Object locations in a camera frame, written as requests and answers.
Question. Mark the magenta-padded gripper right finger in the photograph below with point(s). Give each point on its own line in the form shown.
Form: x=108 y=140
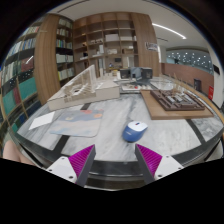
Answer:
x=156 y=165

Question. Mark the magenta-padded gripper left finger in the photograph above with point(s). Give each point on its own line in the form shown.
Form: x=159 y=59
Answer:
x=71 y=166

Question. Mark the blue and white computer mouse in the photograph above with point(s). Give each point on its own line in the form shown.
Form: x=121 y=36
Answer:
x=134 y=131

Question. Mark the pastel printed mouse pad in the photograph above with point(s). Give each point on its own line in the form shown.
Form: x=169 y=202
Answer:
x=78 y=123

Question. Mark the white paper sheet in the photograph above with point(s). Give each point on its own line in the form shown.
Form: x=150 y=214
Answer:
x=42 y=120

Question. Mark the person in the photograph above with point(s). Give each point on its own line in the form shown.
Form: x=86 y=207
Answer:
x=11 y=151

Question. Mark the brown building model on board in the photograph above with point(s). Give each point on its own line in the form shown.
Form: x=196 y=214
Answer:
x=173 y=103

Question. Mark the large white architectural model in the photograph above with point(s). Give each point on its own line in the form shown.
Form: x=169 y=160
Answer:
x=85 y=90

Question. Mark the red standing sign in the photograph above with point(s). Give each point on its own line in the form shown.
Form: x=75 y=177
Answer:
x=210 y=92

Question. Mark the grey building model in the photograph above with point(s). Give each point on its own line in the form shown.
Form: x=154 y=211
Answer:
x=138 y=74

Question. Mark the bookshelf with books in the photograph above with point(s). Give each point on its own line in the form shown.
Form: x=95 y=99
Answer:
x=23 y=76

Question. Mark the long ceiling light strip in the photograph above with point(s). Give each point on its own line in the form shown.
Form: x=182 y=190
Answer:
x=169 y=30

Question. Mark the wooden shelf unit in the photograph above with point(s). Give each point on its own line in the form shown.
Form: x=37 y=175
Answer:
x=110 y=36

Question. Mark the wall sign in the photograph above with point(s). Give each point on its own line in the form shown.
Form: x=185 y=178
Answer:
x=151 y=46

